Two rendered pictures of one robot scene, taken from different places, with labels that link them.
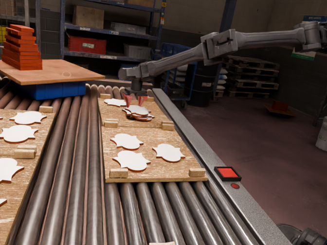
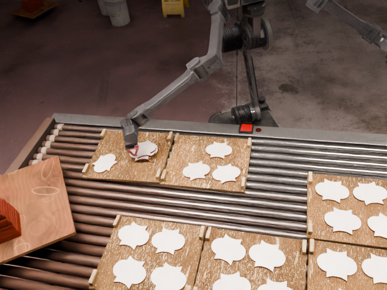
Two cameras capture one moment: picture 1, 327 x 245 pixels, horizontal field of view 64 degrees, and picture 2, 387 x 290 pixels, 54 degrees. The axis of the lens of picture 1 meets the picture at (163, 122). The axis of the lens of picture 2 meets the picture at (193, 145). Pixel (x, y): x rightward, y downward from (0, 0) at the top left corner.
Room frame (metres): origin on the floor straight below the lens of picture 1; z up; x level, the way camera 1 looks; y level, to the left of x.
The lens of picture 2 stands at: (0.22, 1.13, 2.34)
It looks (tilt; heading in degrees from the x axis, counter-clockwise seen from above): 44 degrees down; 306
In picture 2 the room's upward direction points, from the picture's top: 9 degrees counter-clockwise
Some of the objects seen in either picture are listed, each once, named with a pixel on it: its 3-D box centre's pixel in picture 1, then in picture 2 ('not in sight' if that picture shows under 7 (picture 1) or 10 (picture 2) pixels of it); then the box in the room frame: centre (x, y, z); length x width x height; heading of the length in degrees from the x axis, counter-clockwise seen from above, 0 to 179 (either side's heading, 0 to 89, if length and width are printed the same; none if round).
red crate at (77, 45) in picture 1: (86, 43); not in sight; (5.08, 1.68, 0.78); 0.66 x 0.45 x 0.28; 115
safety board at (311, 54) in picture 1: (308, 37); not in sight; (6.15, -2.80, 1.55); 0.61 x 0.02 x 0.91; 25
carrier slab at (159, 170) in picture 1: (147, 149); (208, 161); (0.93, 0.04, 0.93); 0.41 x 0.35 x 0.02; 18
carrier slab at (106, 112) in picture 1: (133, 112); (130, 155); (1.34, 0.17, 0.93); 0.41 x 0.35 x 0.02; 20
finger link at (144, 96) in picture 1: (138, 98); not in sight; (1.32, 0.15, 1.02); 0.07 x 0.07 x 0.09; 40
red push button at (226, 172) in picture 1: (227, 173); (246, 128); (0.86, -0.27, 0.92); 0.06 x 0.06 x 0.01; 17
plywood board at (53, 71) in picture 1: (45, 69); (11, 212); (1.55, 0.75, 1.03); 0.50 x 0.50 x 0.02; 53
